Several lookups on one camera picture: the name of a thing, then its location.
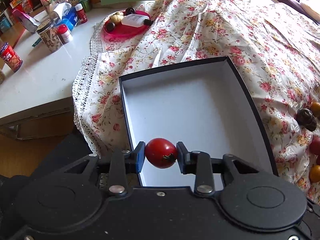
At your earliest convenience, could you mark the red plate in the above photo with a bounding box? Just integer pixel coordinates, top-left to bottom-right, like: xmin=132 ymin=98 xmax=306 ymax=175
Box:
xmin=103 ymin=9 xmax=151 ymax=39

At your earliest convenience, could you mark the patterned glass jar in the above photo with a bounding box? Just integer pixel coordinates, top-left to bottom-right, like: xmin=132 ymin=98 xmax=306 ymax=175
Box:
xmin=36 ymin=18 xmax=62 ymax=53

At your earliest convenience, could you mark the orange fruit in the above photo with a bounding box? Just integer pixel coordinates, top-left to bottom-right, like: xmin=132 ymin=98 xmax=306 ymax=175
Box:
xmin=310 ymin=101 xmax=320 ymax=118
xmin=309 ymin=165 xmax=320 ymax=183

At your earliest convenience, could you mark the dark plum at plate top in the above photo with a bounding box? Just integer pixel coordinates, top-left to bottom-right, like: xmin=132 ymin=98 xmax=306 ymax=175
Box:
xmin=124 ymin=7 xmax=136 ymax=16

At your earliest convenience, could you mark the orange fruit upper right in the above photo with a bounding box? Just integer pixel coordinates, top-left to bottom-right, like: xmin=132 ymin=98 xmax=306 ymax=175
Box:
xmin=310 ymin=101 xmax=320 ymax=118

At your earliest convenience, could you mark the red white bottle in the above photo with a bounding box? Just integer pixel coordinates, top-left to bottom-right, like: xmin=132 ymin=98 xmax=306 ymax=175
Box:
xmin=75 ymin=3 xmax=87 ymax=24

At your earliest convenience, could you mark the dark purple fruit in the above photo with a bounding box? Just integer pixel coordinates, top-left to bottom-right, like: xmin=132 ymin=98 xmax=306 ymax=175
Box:
xmin=295 ymin=108 xmax=317 ymax=132

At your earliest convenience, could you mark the white plastic bottle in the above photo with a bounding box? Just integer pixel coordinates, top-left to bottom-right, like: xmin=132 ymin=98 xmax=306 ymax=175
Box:
xmin=121 ymin=14 xmax=153 ymax=28

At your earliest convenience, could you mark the red snack can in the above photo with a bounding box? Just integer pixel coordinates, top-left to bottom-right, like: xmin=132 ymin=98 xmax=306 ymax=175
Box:
xmin=1 ymin=42 xmax=23 ymax=72

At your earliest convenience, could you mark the small red capped bottle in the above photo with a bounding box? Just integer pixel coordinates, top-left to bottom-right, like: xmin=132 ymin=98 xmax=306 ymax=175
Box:
xmin=57 ymin=24 xmax=73 ymax=44

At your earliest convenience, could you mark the yellow fruit on plate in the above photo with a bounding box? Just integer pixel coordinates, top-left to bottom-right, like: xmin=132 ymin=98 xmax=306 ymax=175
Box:
xmin=110 ymin=11 xmax=124 ymax=24

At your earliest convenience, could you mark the orange fruit lower right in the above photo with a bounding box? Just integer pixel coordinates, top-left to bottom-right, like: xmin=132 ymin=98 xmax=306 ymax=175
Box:
xmin=309 ymin=165 xmax=320 ymax=183

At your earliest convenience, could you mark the red fruit right edge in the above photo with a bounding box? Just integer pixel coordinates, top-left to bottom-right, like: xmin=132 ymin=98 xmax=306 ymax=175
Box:
xmin=309 ymin=136 xmax=320 ymax=155

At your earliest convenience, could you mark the pink foil bag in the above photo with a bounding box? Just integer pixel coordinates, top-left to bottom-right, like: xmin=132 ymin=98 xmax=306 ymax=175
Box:
xmin=12 ymin=9 xmax=40 ymax=34

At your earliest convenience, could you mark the dark box with white interior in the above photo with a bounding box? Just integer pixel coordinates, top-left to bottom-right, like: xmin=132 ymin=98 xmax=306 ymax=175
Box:
xmin=119 ymin=57 xmax=277 ymax=175

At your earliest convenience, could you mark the blue tissue pack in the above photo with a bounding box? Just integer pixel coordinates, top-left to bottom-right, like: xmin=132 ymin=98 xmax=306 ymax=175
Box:
xmin=51 ymin=3 xmax=78 ymax=31

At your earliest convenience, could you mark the dark plum on plate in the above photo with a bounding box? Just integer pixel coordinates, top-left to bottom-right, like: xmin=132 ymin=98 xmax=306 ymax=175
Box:
xmin=105 ymin=22 xmax=116 ymax=32

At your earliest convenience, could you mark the floral tablecloth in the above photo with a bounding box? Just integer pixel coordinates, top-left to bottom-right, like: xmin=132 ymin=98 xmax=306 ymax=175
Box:
xmin=72 ymin=0 xmax=319 ymax=202

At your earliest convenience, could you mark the red tomato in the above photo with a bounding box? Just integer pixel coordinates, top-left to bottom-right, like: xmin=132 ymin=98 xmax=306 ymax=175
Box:
xmin=145 ymin=138 xmax=178 ymax=169

